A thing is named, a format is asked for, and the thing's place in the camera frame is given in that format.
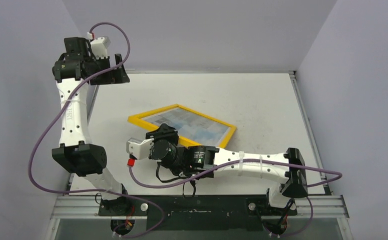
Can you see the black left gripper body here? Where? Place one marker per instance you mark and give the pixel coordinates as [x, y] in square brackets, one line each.
[113, 76]

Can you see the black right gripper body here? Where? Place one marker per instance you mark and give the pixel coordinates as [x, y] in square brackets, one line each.
[162, 133]

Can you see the printed building photo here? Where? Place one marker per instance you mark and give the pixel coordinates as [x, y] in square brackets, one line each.
[190, 126]

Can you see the clear glass sheet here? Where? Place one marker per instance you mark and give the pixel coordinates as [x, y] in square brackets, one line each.
[187, 127]

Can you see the yellow wooden picture frame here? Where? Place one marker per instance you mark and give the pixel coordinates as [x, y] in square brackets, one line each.
[194, 128]

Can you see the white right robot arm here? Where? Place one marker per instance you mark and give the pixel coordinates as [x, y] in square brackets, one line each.
[284, 170]

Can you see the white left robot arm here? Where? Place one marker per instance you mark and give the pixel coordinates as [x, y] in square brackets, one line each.
[76, 152]

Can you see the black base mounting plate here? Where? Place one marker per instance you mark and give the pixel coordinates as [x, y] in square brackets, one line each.
[199, 213]

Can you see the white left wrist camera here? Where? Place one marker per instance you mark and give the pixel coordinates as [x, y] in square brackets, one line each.
[99, 45]

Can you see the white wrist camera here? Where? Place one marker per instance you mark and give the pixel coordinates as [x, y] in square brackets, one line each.
[138, 149]
[99, 45]

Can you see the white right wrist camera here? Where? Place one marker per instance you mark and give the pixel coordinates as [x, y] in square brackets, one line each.
[138, 149]

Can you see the aluminium front rail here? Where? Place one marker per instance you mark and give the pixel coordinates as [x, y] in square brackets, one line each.
[85, 207]

